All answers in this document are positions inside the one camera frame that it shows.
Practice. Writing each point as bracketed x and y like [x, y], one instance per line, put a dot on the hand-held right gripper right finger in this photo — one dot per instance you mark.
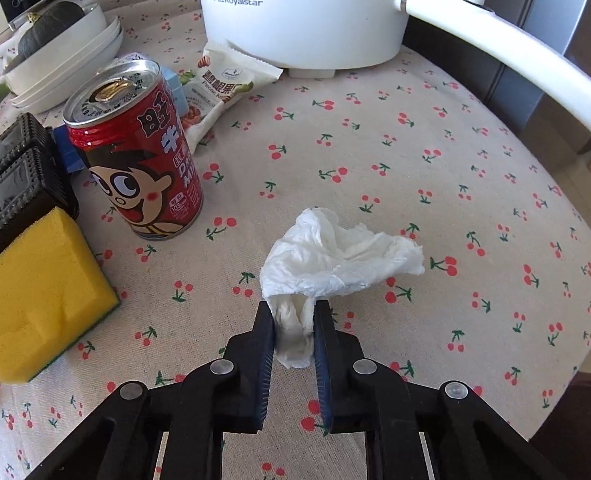
[323, 377]

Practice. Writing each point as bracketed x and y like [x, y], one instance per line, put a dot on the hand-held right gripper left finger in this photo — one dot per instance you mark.
[268, 365]

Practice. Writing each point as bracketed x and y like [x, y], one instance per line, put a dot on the white tissue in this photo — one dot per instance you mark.
[335, 265]

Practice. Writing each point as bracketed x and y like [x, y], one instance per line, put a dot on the yellow sponge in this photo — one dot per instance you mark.
[40, 290]

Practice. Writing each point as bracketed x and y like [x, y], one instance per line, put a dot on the dark brown trash bin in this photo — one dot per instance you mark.
[585, 420]

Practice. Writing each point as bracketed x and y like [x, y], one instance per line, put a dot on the cherry print tablecloth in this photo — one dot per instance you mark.
[375, 185]

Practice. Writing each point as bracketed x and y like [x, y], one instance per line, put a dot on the red cartoon drink can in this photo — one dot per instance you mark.
[140, 170]

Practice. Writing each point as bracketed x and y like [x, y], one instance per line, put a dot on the white snack packet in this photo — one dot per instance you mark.
[220, 85]

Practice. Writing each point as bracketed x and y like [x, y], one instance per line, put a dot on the black plastic biscuit tray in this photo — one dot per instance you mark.
[17, 180]

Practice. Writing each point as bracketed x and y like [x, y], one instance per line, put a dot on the white bowl stack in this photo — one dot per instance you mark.
[106, 47]

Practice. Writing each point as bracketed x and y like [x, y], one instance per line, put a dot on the white electric pot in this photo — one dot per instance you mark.
[300, 10]

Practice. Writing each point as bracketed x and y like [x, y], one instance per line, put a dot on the dark green pumpkin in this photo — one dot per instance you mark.
[50, 27]

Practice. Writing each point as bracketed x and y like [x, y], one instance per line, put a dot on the grey refrigerator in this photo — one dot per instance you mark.
[550, 10]

